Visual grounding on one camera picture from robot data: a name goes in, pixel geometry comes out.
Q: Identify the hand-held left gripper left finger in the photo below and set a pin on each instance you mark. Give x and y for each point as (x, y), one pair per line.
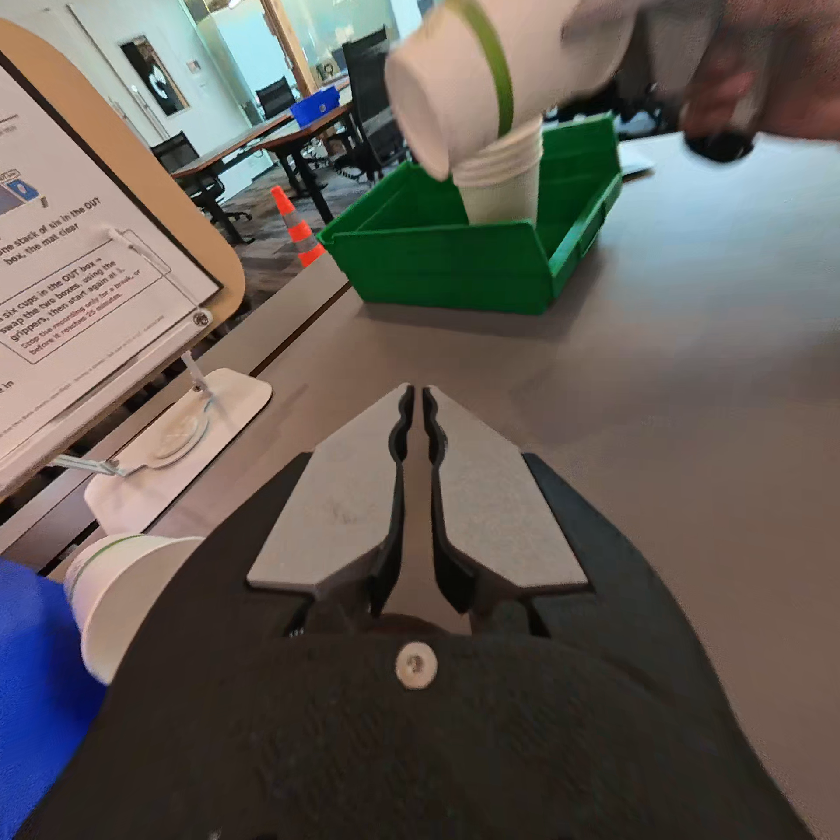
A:
(328, 518)

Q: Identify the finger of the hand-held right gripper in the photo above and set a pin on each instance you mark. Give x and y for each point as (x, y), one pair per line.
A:
(604, 39)

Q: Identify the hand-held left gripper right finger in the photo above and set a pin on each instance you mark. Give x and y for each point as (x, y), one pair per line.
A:
(512, 518)

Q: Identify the green plastic bin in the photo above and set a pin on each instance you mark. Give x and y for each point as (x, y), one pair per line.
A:
(446, 269)

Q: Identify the blue plastic bin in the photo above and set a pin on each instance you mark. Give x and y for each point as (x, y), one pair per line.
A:
(33, 689)

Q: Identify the person's right hand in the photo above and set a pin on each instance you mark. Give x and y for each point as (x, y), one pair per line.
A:
(787, 65)

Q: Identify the black office chair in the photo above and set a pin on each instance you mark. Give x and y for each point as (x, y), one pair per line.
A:
(374, 98)
(180, 157)
(275, 98)

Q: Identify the orange striped traffic cone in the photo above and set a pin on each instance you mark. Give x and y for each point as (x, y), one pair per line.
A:
(298, 229)

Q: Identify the small blue storage bin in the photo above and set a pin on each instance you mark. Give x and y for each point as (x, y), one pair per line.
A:
(315, 108)

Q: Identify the brown desk black legs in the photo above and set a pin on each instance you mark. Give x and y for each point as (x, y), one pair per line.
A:
(262, 134)

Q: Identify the printed instruction sheet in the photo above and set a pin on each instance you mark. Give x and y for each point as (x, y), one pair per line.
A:
(79, 262)

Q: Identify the instruction sheet on stand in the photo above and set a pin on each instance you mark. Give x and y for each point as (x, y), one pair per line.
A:
(164, 164)

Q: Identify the black wall poster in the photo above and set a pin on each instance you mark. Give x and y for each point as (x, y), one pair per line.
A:
(154, 75)

